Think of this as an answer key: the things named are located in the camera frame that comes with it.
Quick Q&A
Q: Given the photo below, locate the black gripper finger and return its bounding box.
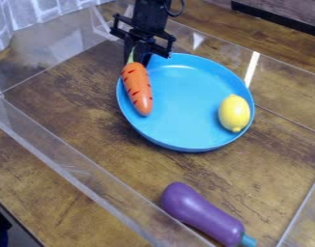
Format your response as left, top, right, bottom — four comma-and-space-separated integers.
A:
124, 35, 137, 64
133, 38, 156, 66

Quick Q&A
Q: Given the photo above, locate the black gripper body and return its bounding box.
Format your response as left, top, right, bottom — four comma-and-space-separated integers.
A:
110, 0, 177, 58

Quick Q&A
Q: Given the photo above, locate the orange toy carrot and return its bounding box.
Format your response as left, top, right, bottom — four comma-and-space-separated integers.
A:
121, 51, 153, 116

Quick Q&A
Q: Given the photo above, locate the blue round plate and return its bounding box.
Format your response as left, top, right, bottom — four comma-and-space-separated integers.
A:
117, 53, 255, 152

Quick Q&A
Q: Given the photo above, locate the yellow toy lemon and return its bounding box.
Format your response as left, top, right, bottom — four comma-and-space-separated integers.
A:
219, 95, 251, 133

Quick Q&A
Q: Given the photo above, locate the white patterned curtain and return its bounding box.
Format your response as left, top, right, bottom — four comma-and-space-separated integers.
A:
0, 0, 113, 52

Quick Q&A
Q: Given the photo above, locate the purple toy eggplant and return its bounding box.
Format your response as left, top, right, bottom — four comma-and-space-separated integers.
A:
160, 182, 258, 247

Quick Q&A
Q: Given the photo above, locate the clear acrylic corner bracket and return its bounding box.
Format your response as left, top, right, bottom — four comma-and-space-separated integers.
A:
89, 4, 134, 41

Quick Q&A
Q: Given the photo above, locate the black cable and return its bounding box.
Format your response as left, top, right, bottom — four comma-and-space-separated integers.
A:
164, 0, 187, 18

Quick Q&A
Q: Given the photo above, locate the clear acrylic enclosure wall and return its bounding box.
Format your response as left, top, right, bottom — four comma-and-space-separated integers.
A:
0, 0, 315, 247

